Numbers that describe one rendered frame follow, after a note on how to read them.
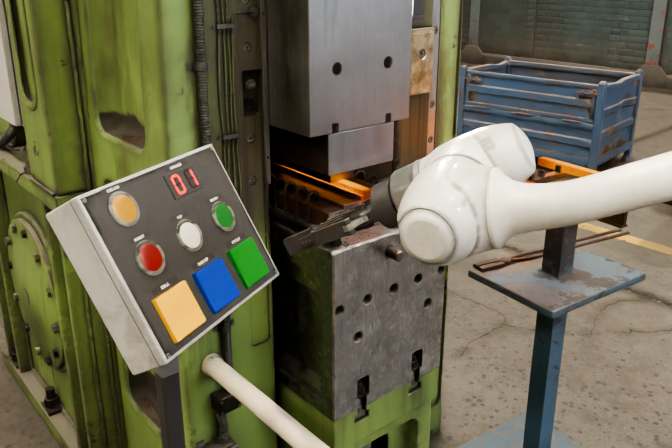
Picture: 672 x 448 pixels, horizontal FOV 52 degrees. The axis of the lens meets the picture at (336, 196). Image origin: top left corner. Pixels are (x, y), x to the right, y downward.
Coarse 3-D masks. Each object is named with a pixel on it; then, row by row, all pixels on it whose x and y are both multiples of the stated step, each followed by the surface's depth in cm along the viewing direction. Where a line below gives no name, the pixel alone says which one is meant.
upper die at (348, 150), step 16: (272, 128) 166; (368, 128) 157; (384, 128) 160; (272, 144) 168; (288, 144) 162; (304, 144) 157; (320, 144) 153; (336, 144) 152; (352, 144) 155; (368, 144) 158; (384, 144) 162; (288, 160) 164; (304, 160) 159; (320, 160) 154; (336, 160) 153; (352, 160) 156; (368, 160) 160; (384, 160) 163
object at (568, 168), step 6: (540, 162) 205; (546, 162) 203; (552, 162) 202; (558, 162) 201; (564, 162) 201; (552, 168) 202; (564, 168) 198; (570, 168) 197; (576, 168) 195; (582, 168) 195; (576, 174) 195; (582, 174) 194; (588, 174) 192
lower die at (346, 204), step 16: (272, 176) 179; (288, 176) 179; (304, 176) 177; (272, 192) 172; (288, 192) 170; (304, 192) 169; (320, 192) 167; (336, 192) 167; (352, 192) 164; (288, 208) 168; (304, 208) 163; (320, 208) 159; (336, 208) 159
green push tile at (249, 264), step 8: (248, 240) 126; (232, 248) 122; (240, 248) 123; (248, 248) 125; (256, 248) 127; (232, 256) 121; (240, 256) 122; (248, 256) 124; (256, 256) 126; (240, 264) 122; (248, 264) 123; (256, 264) 125; (264, 264) 127; (240, 272) 121; (248, 272) 123; (256, 272) 124; (264, 272) 126; (248, 280) 122; (256, 280) 123
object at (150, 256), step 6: (144, 246) 106; (150, 246) 107; (144, 252) 106; (150, 252) 106; (156, 252) 108; (144, 258) 105; (150, 258) 106; (156, 258) 107; (144, 264) 105; (150, 264) 106; (156, 264) 107; (150, 270) 105; (156, 270) 106
